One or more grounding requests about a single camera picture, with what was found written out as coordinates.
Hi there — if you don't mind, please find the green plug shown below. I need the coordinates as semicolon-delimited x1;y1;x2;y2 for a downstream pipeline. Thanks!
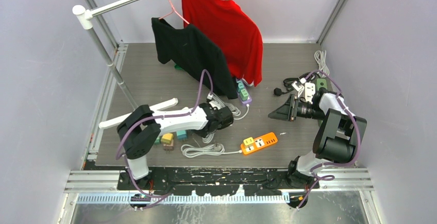
154;136;161;145

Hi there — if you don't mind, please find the black garment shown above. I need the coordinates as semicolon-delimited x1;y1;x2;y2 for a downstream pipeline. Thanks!
151;18;238;99

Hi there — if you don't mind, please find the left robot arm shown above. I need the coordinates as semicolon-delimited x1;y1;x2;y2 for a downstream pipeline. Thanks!
116;101;233;189

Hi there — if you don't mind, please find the teal plug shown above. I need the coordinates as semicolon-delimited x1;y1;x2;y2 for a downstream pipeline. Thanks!
176;130;188;141

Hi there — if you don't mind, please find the pink plug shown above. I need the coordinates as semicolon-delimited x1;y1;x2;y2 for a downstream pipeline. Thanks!
163;142;174;152

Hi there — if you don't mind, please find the red sweater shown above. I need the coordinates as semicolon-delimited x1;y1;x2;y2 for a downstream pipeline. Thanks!
181;0;263;87

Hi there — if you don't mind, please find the purple power strip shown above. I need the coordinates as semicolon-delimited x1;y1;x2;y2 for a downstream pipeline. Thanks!
236;79;252;105

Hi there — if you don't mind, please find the pink hanger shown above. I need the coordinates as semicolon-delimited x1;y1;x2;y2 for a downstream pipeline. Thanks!
159;0;190;25

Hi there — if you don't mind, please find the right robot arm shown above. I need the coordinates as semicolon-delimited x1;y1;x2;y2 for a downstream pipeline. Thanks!
268;88;367;188

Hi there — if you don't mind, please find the green power strip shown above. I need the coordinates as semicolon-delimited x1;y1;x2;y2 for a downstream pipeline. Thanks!
315;78;329;91

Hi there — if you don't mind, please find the metal clothes rack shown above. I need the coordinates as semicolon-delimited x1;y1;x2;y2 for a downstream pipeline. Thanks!
72;0;139;109

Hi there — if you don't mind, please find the white coiled cable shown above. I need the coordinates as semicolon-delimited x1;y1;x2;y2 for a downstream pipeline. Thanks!
180;49;330;159

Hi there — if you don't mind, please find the white power strip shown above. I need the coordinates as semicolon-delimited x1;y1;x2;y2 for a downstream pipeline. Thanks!
304;82;316;104

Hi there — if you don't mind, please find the orange power strip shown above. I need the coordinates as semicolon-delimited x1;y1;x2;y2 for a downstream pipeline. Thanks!
240;132;278;155

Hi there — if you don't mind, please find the yellow plug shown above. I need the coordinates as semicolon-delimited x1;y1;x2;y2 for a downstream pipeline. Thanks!
160;133;174;145
242;137;255;148

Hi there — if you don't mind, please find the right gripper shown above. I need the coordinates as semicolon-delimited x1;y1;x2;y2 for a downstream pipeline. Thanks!
268;94;325;122

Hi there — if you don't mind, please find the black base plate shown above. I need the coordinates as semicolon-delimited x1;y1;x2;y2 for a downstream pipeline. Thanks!
117;167;313;197

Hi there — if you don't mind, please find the black coiled cable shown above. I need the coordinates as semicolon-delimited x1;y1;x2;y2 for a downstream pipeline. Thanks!
274;72;311;97

